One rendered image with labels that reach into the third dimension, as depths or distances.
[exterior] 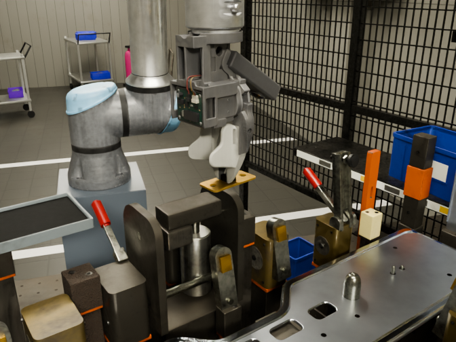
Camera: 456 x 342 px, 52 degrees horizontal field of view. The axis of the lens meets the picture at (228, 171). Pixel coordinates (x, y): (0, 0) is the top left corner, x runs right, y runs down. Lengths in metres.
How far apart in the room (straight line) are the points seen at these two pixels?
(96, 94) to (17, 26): 7.28
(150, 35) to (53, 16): 7.23
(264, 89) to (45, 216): 0.46
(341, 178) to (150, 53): 0.50
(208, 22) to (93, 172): 0.62
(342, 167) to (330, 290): 0.26
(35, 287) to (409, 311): 1.08
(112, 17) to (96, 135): 7.23
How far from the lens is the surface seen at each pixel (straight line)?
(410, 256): 1.10
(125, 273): 0.85
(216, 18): 0.59
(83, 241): 1.17
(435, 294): 1.00
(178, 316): 0.93
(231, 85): 0.61
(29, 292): 1.55
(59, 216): 0.90
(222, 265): 0.86
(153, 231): 0.77
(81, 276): 0.83
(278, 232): 0.95
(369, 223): 1.11
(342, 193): 1.04
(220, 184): 0.68
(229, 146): 0.64
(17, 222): 0.90
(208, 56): 0.60
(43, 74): 8.41
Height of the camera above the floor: 1.54
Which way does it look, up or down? 21 degrees down
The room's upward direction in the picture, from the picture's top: straight up
